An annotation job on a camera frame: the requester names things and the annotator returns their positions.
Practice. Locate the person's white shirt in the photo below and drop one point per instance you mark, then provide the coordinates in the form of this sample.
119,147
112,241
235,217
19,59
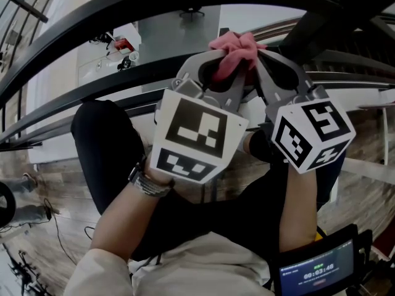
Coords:
191,267

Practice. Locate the white cup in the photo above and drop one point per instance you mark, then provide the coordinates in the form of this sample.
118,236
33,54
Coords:
134,55

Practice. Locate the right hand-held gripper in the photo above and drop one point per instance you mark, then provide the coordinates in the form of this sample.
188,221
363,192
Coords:
311,134

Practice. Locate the white side table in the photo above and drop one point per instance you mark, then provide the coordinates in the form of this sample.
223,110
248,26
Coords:
384,116

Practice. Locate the black monitor with screen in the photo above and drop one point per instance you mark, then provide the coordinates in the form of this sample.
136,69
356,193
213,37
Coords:
318,268

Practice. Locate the black window frame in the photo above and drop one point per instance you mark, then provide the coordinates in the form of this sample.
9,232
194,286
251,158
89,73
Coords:
26,2

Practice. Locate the black metal handrail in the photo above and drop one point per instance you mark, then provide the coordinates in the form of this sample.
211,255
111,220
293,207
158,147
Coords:
102,9

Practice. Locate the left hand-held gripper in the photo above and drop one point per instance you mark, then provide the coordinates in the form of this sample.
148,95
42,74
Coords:
194,134

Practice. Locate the person's right forearm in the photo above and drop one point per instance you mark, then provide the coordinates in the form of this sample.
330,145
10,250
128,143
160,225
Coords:
297,208

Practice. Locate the dark staircase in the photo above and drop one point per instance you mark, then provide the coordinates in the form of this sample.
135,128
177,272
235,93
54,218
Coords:
348,60

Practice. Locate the person's left forearm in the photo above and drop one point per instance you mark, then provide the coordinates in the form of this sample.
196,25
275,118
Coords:
123,214

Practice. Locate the red box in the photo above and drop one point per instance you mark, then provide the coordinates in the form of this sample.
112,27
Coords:
123,44

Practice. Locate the black wheel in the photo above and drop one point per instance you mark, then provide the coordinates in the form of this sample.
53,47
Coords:
5,205

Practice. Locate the white desk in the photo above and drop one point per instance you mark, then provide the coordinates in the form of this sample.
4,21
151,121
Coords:
98,63

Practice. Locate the black railing lower bar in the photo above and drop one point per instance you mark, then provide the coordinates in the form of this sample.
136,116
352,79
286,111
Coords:
92,86

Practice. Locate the black office chair base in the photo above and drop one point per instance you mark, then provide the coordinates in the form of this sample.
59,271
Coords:
192,12

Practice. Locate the black tripod stand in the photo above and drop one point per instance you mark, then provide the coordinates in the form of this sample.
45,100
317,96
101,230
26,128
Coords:
26,276

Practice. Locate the pink cloth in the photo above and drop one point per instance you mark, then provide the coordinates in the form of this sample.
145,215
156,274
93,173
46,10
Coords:
239,52

